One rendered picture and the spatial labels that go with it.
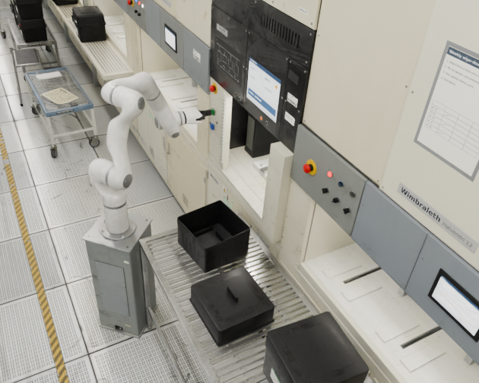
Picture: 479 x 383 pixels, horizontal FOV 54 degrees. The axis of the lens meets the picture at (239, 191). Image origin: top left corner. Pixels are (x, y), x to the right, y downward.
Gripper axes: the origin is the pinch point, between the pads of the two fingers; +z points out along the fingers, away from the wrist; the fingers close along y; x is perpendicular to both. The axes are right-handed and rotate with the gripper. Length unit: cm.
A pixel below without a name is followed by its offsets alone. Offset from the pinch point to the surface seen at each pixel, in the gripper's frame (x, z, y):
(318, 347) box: -19, -24, 149
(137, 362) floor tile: -120, -71, 61
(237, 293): -34, -32, 102
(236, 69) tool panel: 36.4, 3.4, 24.6
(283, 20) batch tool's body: 72, 4, 61
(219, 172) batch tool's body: -36.2, 3.5, 11.1
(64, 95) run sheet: -74, -50, -201
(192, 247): -35, -38, 65
